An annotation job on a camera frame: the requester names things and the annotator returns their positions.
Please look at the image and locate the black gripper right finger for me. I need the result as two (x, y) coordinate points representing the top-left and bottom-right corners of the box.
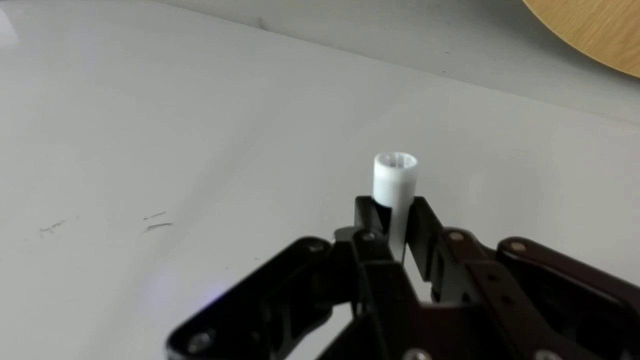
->
(404, 194), (640, 360)

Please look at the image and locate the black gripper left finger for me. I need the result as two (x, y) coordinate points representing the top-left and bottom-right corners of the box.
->
(166, 194), (418, 360)

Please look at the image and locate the white black-label whiteboard marker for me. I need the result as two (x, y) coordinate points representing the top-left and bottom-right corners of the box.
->
(370, 151), (420, 266)

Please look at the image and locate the white wall whiteboard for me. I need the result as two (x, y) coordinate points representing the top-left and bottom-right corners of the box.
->
(0, 0), (640, 360)

